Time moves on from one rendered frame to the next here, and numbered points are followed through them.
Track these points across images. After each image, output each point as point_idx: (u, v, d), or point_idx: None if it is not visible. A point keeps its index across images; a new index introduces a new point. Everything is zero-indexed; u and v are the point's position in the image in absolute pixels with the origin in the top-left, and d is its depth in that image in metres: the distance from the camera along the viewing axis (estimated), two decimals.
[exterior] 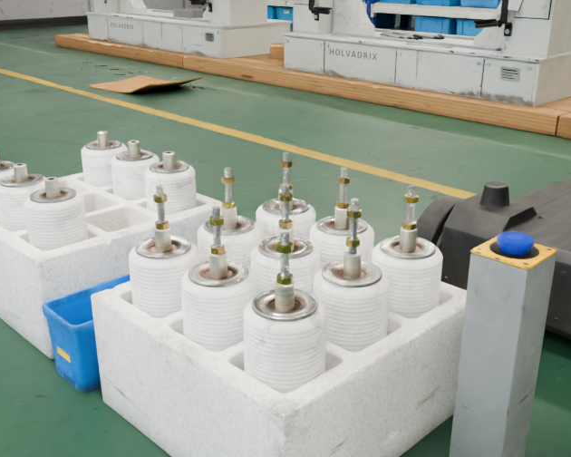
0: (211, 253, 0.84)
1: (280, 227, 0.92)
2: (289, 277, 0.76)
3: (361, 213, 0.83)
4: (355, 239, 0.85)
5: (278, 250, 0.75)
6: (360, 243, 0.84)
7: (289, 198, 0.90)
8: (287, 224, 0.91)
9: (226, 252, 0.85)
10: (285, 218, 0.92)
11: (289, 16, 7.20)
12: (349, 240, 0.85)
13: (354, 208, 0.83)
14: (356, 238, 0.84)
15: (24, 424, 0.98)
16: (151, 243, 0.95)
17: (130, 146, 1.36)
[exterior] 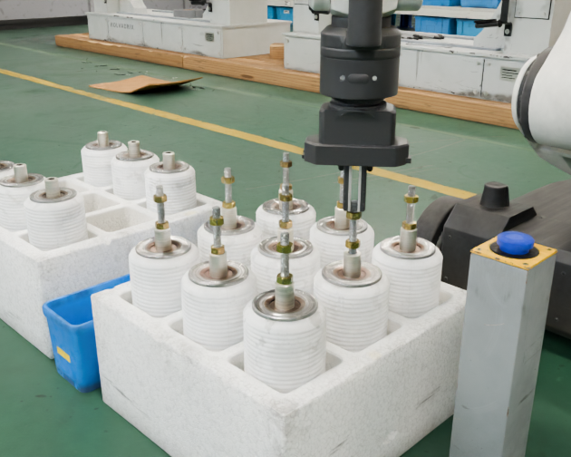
0: (211, 253, 0.84)
1: (280, 227, 0.92)
2: (289, 277, 0.76)
3: (350, 218, 0.82)
4: (356, 246, 0.83)
5: (278, 250, 0.75)
6: (347, 245, 0.84)
7: (289, 198, 0.90)
8: (287, 224, 0.91)
9: (226, 252, 0.85)
10: (285, 218, 0.92)
11: (289, 16, 7.20)
12: (359, 245, 0.84)
13: (356, 211, 0.82)
14: (352, 241, 0.84)
15: (24, 424, 0.98)
16: (151, 243, 0.95)
17: (130, 146, 1.36)
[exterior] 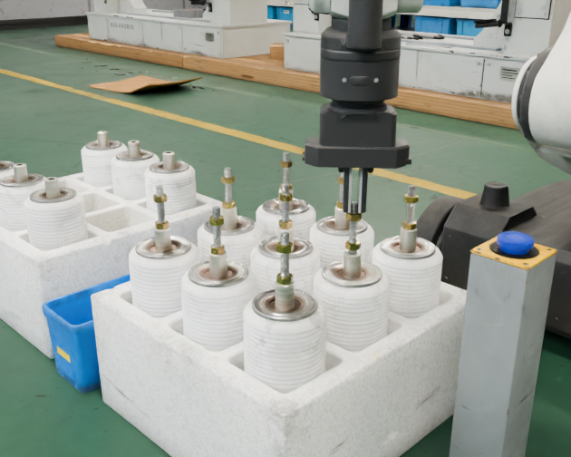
0: (211, 253, 0.84)
1: (280, 227, 0.92)
2: (289, 277, 0.76)
3: (350, 214, 0.84)
4: (345, 244, 0.84)
5: (278, 250, 0.75)
6: (353, 242, 0.85)
7: (289, 198, 0.90)
8: (287, 224, 0.91)
9: (226, 252, 0.85)
10: (285, 218, 0.92)
11: (289, 16, 7.20)
12: (347, 247, 0.84)
13: (350, 211, 0.83)
14: (350, 240, 0.84)
15: (24, 424, 0.98)
16: (151, 243, 0.95)
17: (130, 146, 1.36)
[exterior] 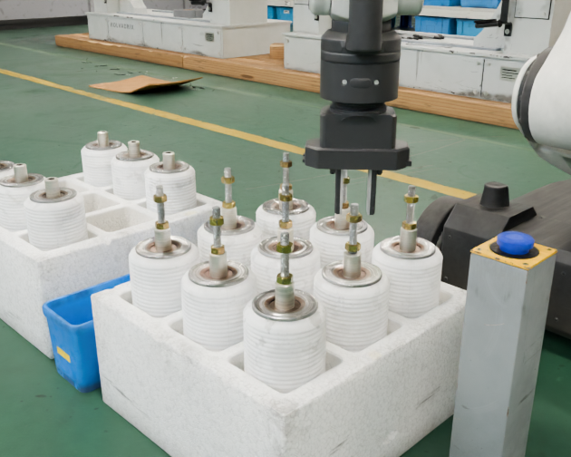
0: (211, 253, 0.84)
1: (280, 227, 0.92)
2: (289, 277, 0.76)
3: (361, 219, 0.83)
4: (358, 245, 0.85)
5: (278, 250, 0.75)
6: (358, 248, 0.84)
7: (289, 198, 0.90)
8: (287, 224, 0.91)
9: (226, 252, 0.85)
10: (285, 218, 0.92)
11: (289, 16, 7.20)
12: (353, 245, 0.85)
13: (356, 212, 0.83)
14: (356, 243, 0.84)
15: (24, 424, 0.98)
16: (151, 243, 0.95)
17: (130, 146, 1.36)
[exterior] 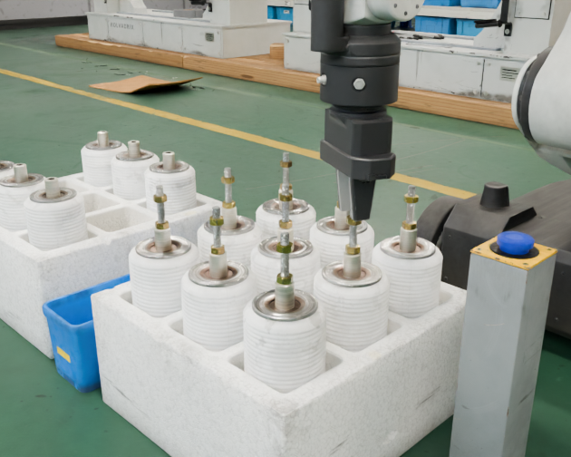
0: (211, 253, 0.84)
1: (280, 227, 0.92)
2: (289, 277, 0.76)
3: (360, 222, 0.83)
4: (359, 247, 0.85)
5: (278, 250, 0.75)
6: (356, 251, 0.84)
7: (289, 198, 0.90)
8: (287, 224, 0.91)
9: (226, 252, 0.85)
10: (285, 218, 0.92)
11: (289, 16, 7.20)
12: (354, 247, 0.85)
13: None
14: (356, 246, 0.84)
15: (24, 424, 0.98)
16: (151, 243, 0.95)
17: (130, 146, 1.36)
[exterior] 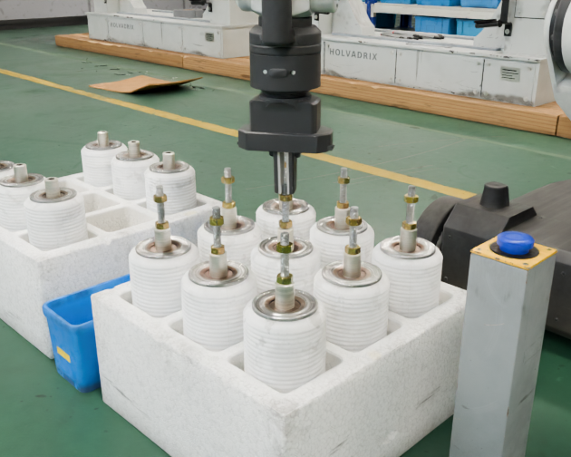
0: (211, 253, 0.84)
1: (280, 227, 0.92)
2: (289, 277, 0.76)
3: (352, 218, 0.84)
4: (345, 247, 0.85)
5: (278, 250, 0.75)
6: (354, 247, 0.85)
7: (289, 198, 0.90)
8: (287, 224, 0.91)
9: (226, 252, 0.85)
10: (285, 218, 0.92)
11: None
12: (346, 251, 0.84)
13: (350, 216, 0.83)
14: (351, 245, 0.85)
15: (24, 424, 0.98)
16: (151, 243, 0.95)
17: (130, 146, 1.36)
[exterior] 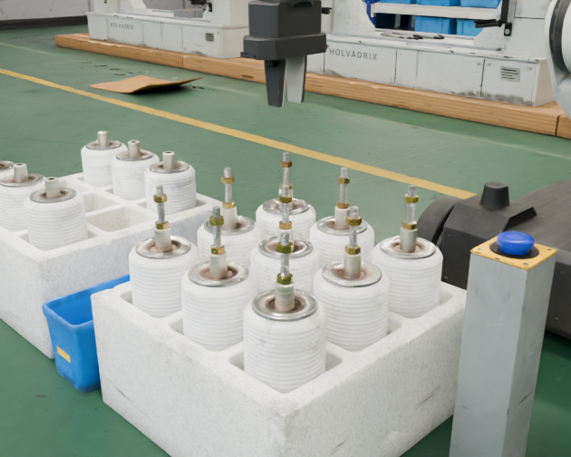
0: (211, 253, 0.84)
1: (285, 224, 0.93)
2: (289, 277, 0.76)
3: (352, 218, 0.84)
4: (345, 247, 0.85)
5: (278, 250, 0.75)
6: (354, 247, 0.85)
7: (278, 198, 0.91)
8: (278, 222, 0.93)
9: (226, 252, 0.85)
10: (282, 218, 0.92)
11: None
12: (346, 251, 0.84)
13: (350, 216, 0.83)
14: (351, 245, 0.85)
15: (24, 424, 0.98)
16: (151, 243, 0.95)
17: (130, 146, 1.36)
